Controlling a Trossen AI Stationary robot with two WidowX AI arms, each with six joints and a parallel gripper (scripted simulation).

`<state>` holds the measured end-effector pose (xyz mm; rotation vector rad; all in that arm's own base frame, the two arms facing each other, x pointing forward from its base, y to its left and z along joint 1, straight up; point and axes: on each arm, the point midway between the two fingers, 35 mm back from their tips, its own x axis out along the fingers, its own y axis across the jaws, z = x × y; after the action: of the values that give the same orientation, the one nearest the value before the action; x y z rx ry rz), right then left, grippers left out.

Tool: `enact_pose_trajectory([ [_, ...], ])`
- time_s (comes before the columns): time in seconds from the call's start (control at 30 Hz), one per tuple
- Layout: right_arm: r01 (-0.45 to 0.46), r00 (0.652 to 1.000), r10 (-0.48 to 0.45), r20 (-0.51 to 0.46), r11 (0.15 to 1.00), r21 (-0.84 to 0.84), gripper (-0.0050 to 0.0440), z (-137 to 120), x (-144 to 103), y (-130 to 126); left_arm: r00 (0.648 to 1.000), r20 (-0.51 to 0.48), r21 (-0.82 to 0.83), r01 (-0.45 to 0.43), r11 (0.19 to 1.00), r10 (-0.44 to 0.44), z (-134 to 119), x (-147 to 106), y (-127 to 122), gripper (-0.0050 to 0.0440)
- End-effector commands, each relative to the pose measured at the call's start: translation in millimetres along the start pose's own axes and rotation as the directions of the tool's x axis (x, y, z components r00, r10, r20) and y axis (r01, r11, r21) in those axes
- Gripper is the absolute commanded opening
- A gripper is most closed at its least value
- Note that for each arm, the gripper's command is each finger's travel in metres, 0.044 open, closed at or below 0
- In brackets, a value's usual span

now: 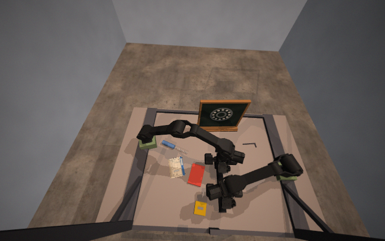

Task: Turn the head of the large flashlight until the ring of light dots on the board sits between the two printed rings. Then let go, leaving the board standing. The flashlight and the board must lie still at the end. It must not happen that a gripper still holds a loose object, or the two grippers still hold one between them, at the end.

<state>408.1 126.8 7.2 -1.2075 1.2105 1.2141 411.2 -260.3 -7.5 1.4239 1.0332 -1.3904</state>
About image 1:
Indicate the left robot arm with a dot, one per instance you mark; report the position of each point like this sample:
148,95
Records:
224,147

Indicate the blue screwdriver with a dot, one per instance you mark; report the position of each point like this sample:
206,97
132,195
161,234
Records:
168,144

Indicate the red flat box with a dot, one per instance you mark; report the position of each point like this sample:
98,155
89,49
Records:
196,175

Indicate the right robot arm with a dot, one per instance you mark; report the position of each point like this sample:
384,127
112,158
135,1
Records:
233,184

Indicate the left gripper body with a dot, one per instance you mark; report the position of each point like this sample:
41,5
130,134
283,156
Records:
209,159

